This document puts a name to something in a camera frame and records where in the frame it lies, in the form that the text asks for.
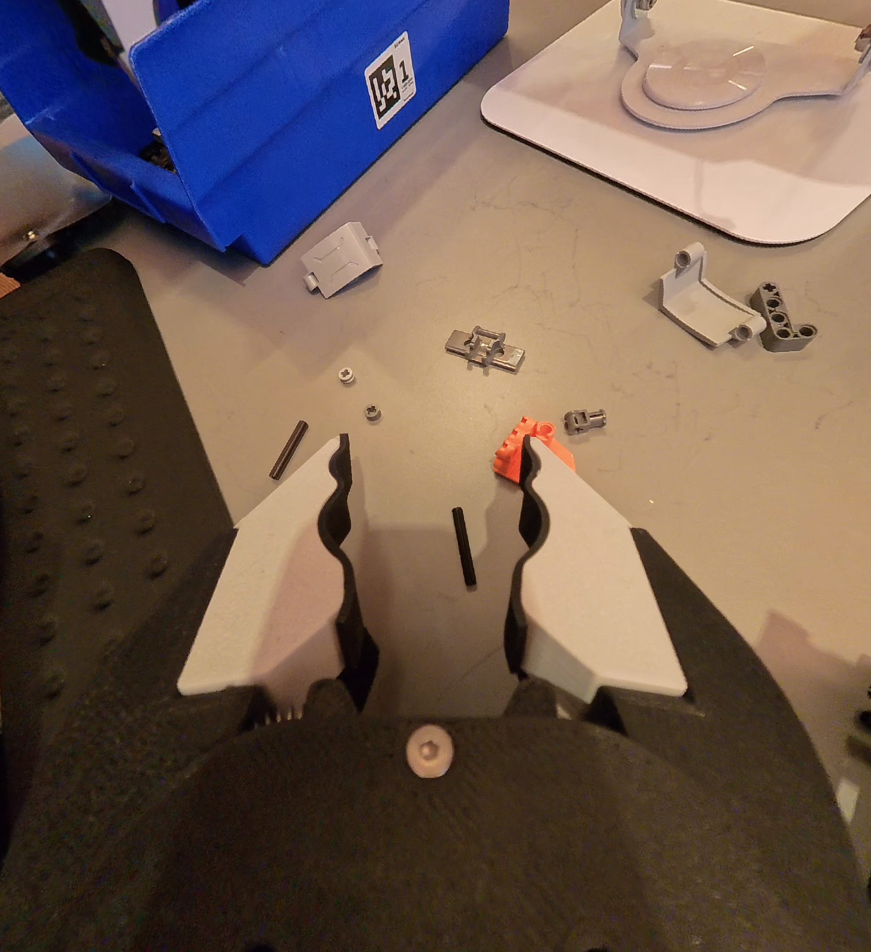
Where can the grey brick beam with holes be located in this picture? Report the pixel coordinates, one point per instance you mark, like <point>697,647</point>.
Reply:
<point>786,317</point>

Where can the black pin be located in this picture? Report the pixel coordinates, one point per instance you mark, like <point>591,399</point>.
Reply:
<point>288,449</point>

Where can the light grey curved brick panel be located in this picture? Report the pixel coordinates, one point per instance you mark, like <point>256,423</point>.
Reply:
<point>703,298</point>

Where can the pile of small brick parts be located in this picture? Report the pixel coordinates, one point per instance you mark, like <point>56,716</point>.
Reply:
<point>153,149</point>

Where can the orange brick panel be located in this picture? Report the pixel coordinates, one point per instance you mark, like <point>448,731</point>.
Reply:
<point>522,444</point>

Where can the grey armrest bracket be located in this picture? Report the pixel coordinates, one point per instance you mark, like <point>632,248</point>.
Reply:
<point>27,201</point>

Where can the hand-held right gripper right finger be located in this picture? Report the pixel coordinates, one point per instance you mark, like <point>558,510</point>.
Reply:
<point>599,595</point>

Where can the white book stand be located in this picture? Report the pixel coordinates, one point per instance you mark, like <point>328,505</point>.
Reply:
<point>733,149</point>

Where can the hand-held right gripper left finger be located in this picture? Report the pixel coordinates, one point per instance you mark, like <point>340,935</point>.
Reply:
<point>272,595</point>

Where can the black axle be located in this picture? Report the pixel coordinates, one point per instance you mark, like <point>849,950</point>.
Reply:
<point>465,546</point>

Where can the small metal nut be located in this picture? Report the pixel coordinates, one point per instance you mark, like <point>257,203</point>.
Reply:
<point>373,408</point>
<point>346,372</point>

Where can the blue bin with square tag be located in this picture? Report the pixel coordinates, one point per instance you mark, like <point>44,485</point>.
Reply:
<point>257,119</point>

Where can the grey track link piece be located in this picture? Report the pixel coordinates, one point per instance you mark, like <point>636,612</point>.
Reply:
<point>483,348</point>

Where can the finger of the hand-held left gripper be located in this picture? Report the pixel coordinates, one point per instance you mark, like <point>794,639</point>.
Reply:
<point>116,18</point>

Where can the black perforated armrest pad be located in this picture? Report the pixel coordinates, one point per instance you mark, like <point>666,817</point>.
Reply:
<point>79,446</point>

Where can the light grey flat brick panel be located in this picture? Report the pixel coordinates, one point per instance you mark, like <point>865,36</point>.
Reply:
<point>342,258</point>

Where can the small grey brick connector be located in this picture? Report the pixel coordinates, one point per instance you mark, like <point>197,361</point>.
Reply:
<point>584,421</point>

